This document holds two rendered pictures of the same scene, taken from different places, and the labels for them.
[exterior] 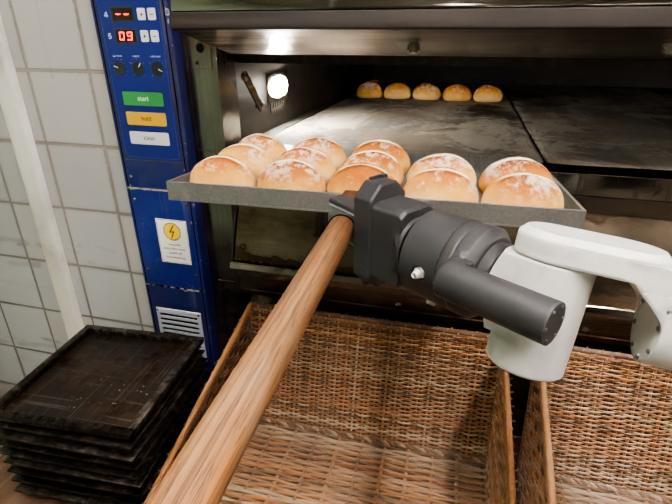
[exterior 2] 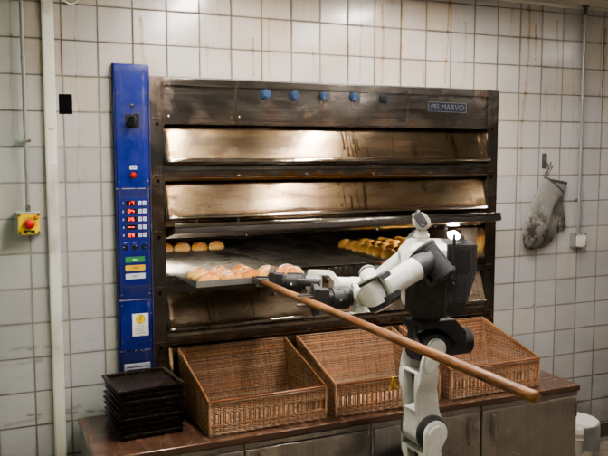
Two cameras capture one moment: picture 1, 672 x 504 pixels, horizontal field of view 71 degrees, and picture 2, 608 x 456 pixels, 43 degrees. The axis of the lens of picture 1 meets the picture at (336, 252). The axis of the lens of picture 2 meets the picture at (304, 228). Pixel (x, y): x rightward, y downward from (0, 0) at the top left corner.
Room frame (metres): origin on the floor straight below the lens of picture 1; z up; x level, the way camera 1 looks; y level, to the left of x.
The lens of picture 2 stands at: (-2.22, 1.92, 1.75)
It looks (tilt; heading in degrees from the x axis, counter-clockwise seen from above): 5 degrees down; 322
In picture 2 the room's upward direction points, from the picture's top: straight up
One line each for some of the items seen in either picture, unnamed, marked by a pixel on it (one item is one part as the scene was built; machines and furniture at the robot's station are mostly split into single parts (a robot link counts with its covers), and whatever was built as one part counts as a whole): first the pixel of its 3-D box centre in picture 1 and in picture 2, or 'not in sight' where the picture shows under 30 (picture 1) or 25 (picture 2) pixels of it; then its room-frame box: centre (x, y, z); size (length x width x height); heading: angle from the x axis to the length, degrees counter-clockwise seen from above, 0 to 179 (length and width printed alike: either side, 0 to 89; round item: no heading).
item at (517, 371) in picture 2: not in sight; (467, 355); (0.31, -1.17, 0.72); 0.56 x 0.49 x 0.28; 77
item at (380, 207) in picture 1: (411, 246); (283, 282); (0.44, -0.08, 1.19); 0.12 x 0.10 x 0.13; 42
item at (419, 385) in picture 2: not in sight; (423, 390); (-0.10, -0.39, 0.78); 0.18 x 0.15 x 0.47; 166
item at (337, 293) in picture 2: not in sight; (327, 299); (0.05, 0.01, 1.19); 0.12 x 0.10 x 0.13; 70
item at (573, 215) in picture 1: (377, 168); (241, 274); (0.76, -0.07, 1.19); 0.55 x 0.36 x 0.03; 77
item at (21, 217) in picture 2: not in sight; (28, 223); (1.06, 0.81, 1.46); 0.10 x 0.07 x 0.10; 75
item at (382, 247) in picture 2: not in sight; (394, 246); (1.00, -1.32, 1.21); 0.61 x 0.48 x 0.06; 165
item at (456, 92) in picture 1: (457, 92); (199, 245); (1.74, -0.43, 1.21); 0.10 x 0.07 x 0.06; 79
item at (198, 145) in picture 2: not in sight; (340, 145); (0.72, -0.65, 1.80); 1.79 x 0.11 x 0.19; 75
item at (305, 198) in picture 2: not in sight; (339, 196); (0.72, -0.65, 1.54); 1.79 x 0.11 x 0.19; 75
